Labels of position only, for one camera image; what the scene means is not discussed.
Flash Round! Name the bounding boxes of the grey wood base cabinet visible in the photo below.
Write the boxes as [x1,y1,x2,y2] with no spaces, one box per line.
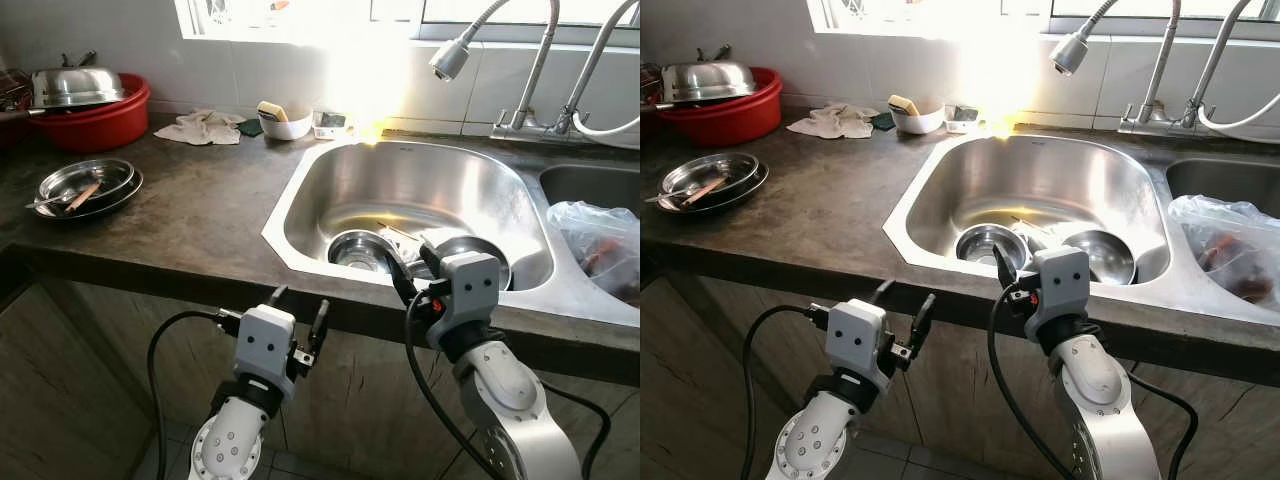
[640,275,1280,480]
[0,280,641,480]

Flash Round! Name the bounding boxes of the stainless steel sink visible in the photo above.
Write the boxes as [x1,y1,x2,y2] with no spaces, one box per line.
[262,138,641,329]
[882,132,1280,326]

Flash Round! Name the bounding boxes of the clear plastic bag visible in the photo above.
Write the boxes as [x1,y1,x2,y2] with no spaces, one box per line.
[547,200,641,306]
[1167,194,1280,306]

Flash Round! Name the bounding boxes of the small white bowl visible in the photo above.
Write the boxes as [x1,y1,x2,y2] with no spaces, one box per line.
[258,108,314,141]
[890,102,947,136]

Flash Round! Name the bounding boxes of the white dish cloth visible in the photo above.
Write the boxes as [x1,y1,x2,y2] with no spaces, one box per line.
[785,102,879,141]
[153,108,246,147]

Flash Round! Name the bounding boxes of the stacked steel plates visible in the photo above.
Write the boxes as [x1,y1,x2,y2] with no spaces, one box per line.
[655,152,769,215]
[35,158,144,221]

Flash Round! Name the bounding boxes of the chrome flexible spray faucet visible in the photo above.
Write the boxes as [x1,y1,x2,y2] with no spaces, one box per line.
[430,0,576,141]
[1048,0,1201,136]

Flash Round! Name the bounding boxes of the red plastic basin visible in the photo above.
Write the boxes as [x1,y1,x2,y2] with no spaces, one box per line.
[655,66,784,148]
[25,73,153,153]

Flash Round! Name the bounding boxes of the chrome flexible faucet pipe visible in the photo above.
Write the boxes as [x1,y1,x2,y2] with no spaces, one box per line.
[562,0,641,126]
[1190,0,1256,129]

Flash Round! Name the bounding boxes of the steel dome lid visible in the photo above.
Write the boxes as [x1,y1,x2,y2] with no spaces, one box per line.
[30,52,128,109]
[660,45,758,104]

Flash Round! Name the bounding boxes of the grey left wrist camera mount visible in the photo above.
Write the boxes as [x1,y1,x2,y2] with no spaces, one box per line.
[233,305,298,391]
[825,298,894,386]

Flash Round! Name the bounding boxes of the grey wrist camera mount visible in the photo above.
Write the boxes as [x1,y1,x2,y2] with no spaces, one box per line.
[233,305,298,391]
[825,298,894,386]
[428,250,503,351]
[1020,245,1093,341]

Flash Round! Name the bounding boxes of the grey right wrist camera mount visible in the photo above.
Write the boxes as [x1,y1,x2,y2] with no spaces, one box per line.
[428,250,503,351]
[1020,245,1093,341]

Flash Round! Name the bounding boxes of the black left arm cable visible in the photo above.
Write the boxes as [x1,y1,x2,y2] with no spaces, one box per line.
[147,308,241,480]
[740,303,831,480]

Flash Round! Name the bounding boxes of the white hose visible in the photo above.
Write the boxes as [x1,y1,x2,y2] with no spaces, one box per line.
[1198,100,1280,133]
[572,112,641,139]

